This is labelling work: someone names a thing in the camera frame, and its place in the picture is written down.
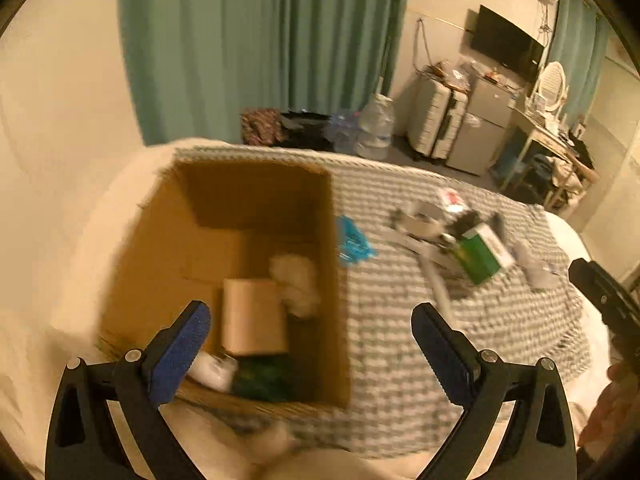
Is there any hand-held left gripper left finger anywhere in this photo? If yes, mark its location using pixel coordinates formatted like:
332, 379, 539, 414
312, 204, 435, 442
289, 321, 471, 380
46, 301, 212, 480

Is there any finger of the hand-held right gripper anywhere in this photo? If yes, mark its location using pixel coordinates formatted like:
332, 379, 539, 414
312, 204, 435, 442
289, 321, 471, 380
568, 258, 640, 361

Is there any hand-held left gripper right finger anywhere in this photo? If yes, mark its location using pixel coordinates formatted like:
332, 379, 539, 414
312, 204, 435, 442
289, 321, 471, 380
411, 303, 580, 480

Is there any white ribbed squeeze bottle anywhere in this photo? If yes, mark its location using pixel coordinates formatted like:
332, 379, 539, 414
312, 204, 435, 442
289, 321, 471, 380
515, 240, 561, 292

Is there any green and white medicine box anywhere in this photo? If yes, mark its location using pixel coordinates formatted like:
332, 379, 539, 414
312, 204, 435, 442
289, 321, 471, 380
452, 225, 516, 286

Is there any person's right hand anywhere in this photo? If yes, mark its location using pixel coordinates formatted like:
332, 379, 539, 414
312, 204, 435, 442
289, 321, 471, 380
580, 360, 640, 453

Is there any small white plastic item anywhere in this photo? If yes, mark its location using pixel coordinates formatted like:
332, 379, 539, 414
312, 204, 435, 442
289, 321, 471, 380
190, 352, 238, 393

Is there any green checked cloth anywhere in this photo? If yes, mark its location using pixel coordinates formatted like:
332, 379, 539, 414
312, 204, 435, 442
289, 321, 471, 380
172, 142, 593, 458

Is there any small brown cardboard box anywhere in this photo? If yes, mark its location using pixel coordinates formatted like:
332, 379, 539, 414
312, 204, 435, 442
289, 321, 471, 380
221, 278, 290, 357

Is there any dark green packet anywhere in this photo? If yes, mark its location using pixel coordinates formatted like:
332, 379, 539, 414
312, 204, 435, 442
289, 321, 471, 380
231, 355, 296, 403

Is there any clear tape roll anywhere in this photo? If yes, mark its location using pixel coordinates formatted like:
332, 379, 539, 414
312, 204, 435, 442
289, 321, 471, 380
400, 205, 446, 238

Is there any wooden chair with clothes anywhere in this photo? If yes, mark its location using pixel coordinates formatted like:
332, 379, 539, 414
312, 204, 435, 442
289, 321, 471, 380
530, 152, 587, 211

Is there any white fluffy ball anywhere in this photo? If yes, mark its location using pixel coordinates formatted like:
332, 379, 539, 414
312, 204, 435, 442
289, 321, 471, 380
270, 254, 321, 318

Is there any black and white small item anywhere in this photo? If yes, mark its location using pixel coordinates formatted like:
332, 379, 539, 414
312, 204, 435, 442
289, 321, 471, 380
445, 212, 503, 248

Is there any blue plastic packet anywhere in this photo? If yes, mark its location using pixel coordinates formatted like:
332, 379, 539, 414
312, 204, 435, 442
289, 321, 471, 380
334, 216, 376, 267

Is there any white sachet with red label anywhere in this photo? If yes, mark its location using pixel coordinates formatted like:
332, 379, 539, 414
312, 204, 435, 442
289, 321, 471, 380
437, 187, 468, 211

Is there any blue bin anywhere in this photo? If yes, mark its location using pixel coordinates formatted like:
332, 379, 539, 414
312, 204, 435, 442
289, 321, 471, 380
492, 140, 526, 191

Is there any white dressing desk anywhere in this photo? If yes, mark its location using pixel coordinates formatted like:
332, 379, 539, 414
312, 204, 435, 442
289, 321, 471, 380
510, 107, 598, 211

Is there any grey mini fridge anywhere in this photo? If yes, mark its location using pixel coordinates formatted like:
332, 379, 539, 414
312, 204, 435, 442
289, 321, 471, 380
446, 74, 523, 177

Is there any large clear water jug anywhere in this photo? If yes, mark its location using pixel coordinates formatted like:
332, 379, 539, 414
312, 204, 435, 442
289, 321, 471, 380
357, 94, 396, 135
354, 131, 392, 161

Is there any white oval vanity mirror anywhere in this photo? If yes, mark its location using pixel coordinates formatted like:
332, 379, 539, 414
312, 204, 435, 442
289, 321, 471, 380
532, 61, 570, 113

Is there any white hard suitcase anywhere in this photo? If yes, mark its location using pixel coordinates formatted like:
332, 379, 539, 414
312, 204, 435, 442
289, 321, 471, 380
406, 77, 471, 163

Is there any floral patterned bag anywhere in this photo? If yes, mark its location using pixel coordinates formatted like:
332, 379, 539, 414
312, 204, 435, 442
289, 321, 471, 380
241, 108, 286, 147

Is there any pack of water bottles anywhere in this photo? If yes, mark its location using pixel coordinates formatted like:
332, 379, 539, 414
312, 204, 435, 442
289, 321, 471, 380
322, 110, 362, 152

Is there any pile of black bags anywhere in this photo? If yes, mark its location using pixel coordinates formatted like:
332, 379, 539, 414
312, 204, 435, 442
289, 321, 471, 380
277, 110, 336, 150

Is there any narrow green curtain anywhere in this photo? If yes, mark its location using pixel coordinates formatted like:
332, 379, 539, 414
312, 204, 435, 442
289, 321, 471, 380
547, 0, 613, 111

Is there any wide green curtain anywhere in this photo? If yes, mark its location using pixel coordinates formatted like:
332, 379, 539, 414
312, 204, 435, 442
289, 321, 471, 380
117, 0, 412, 148

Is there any black wall television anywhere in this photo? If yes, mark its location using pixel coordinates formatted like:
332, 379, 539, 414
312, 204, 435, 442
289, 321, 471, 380
471, 5, 546, 71

